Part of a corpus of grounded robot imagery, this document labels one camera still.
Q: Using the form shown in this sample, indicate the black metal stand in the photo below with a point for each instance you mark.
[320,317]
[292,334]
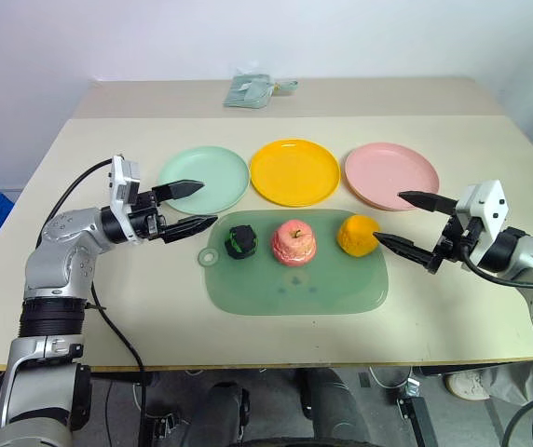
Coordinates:
[418,410]

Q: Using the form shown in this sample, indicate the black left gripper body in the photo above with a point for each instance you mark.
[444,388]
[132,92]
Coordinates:
[147,219]

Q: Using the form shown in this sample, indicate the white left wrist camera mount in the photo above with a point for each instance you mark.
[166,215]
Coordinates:
[124,179]

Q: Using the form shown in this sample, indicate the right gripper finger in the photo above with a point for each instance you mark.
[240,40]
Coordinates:
[404,246]
[429,201]

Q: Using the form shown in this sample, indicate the green translucent cutting board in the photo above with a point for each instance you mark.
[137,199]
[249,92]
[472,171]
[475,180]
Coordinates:
[294,293]

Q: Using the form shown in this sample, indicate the mint green plate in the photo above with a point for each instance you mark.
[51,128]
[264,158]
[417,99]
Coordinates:
[210,167]

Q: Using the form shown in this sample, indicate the pink apple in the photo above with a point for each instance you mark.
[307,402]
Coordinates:
[294,247]

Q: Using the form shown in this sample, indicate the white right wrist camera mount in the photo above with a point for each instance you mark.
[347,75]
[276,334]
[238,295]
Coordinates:
[490,200]

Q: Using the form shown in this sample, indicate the yellow plate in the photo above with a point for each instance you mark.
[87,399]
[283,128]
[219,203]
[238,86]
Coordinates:
[294,172]

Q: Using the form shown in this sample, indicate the pink plate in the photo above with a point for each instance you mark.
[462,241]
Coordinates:
[387,170]

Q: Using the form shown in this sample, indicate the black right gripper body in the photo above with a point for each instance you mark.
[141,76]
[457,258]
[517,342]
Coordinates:
[453,244]

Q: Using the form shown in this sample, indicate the dark rounded shape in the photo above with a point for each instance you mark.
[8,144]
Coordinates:
[332,410]

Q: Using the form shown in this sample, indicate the orange fruit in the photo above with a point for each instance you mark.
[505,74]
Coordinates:
[357,235]

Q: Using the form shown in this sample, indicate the dark green black fruit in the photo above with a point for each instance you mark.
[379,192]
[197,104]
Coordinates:
[241,239]

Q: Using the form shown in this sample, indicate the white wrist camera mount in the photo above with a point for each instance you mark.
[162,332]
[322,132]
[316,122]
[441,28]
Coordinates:
[124,179]
[490,200]

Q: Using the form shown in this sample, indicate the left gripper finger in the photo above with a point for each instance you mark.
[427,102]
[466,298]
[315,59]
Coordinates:
[180,189]
[192,226]

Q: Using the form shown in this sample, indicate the white shoe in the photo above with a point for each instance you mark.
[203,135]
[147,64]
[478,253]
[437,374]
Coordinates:
[467,385]

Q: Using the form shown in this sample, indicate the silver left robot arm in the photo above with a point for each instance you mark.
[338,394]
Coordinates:
[57,261]

